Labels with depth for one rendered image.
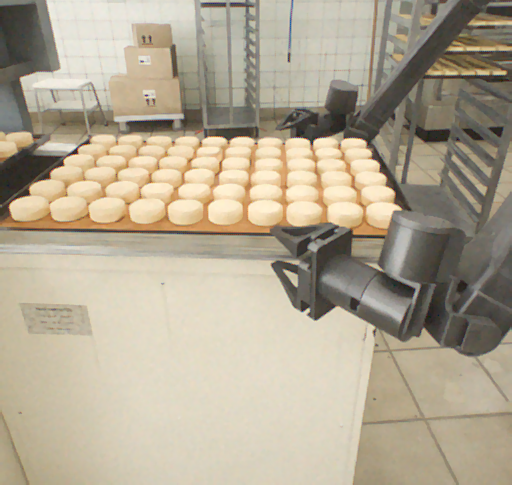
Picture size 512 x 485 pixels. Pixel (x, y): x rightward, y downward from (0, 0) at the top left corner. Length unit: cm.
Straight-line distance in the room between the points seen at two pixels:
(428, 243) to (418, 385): 129
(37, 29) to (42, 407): 78
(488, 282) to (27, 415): 85
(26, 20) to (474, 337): 105
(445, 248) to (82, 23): 446
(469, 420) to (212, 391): 100
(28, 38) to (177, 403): 84
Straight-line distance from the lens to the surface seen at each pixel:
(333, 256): 51
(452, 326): 48
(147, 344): 81
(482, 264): 50
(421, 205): 260
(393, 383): 169
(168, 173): 77
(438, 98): 408
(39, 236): 76
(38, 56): 119
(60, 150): 103
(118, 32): 470
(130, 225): 66
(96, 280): 76
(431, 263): 46
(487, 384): 181
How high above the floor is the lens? 120
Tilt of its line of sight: 29 degrees down
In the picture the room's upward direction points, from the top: straight up
